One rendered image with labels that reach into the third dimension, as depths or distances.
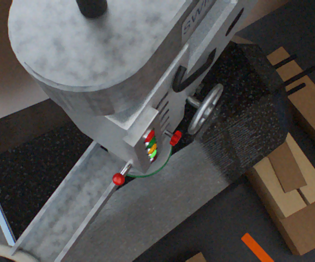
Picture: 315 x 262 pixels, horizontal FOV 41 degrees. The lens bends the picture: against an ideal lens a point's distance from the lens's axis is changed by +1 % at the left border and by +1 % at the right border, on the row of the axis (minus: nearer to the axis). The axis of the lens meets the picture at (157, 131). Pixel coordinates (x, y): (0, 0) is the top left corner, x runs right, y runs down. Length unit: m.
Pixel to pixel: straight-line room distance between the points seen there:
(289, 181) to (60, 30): 1.59
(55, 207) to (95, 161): 0.16
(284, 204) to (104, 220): 0.91
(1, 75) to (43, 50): 2.00
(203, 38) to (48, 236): 0.65
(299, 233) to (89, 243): 1.06
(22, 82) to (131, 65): 1.99
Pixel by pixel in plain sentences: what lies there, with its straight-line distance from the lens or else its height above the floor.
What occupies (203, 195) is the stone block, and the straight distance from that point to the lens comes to 1.56.
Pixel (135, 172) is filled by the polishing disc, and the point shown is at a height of 0.88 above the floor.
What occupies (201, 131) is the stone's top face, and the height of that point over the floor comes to 0.82.
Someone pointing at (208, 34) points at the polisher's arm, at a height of 1.38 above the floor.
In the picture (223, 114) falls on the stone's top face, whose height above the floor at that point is 0.82.
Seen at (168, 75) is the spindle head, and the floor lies 1.54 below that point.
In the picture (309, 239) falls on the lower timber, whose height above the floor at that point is 0.15.
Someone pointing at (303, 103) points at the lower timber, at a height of 0.13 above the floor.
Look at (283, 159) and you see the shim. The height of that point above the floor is 0.26.
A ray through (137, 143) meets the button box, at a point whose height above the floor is 1.51.
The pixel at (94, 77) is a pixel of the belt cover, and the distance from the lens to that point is 0.57.
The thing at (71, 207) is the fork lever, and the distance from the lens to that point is 1.17.
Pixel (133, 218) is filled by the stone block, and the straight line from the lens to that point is 1.49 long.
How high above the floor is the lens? 2.21
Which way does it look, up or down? 74 degrees down
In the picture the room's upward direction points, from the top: 8 degrees counter-clockwise
